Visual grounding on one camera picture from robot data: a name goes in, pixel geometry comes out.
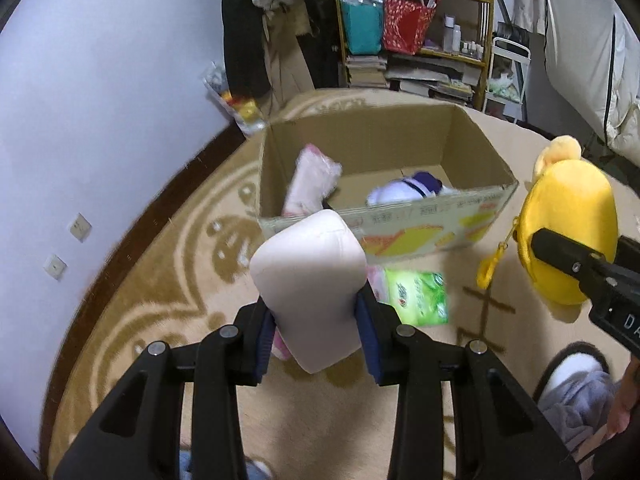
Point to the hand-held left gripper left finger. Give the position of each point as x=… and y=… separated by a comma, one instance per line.
x=265, y=355

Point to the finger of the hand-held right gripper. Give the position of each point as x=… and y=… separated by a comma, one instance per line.
x=565, y=255

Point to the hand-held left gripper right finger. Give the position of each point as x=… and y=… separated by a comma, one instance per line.
x=367, y=340

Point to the yellow dog plush toy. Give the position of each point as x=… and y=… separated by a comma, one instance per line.
x=570, y=200

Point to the pink plush toy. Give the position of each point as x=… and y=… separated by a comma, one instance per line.
x=376, y=280

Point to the green tissue pack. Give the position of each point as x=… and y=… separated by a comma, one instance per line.
x=417, y=297

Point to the pink white soft cube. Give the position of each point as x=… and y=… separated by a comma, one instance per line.
x=310, y=285

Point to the cardboard box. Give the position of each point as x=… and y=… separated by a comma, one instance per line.
x=425, y=220

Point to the white duck plush toy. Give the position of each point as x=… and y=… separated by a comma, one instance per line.
x=395, y=192

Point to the pink soft packet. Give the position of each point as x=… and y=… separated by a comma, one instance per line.
x=310, y=180

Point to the pale green soft things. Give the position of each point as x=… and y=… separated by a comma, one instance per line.
x=502, y=87

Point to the person's right hand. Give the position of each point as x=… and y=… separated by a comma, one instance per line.
x=624, y=402

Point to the dark furry slipper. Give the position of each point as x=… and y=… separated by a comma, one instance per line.
x=550, y=365

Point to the slipper foot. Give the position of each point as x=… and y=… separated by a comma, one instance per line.
x=575, y=405

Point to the light blue cloth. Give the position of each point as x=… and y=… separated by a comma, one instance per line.
x=257, y=470

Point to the white padded cover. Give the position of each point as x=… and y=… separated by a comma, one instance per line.
x=575, y=60

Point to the white trolley cart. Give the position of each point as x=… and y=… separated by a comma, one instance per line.
x=510, y=42

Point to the pile of magazines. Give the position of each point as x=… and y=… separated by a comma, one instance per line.
x=430, y=80

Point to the wooden shelf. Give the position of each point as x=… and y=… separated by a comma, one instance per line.
x=460, y=57

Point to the row of small bottles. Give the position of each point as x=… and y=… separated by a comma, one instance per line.
x=472, y=50

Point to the plastic bag of snacks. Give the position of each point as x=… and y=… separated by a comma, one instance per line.
x=240, y=110

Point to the stack of books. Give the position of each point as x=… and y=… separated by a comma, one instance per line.
x=365, y=71

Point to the red patterned bag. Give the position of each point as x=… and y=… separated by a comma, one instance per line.
x=405, y=25

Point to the beige coat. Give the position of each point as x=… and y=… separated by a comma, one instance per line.
x=285, y=70

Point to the dark hanging jacket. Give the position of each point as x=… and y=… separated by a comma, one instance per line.
x=325, y=45

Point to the teal bag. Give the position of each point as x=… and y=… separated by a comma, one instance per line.
x=362, y=30

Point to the black coat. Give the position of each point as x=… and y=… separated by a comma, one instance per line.
x=245, y=50

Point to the white wall socket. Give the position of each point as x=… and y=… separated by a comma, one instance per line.
x=80, y=227
x=55, y=267

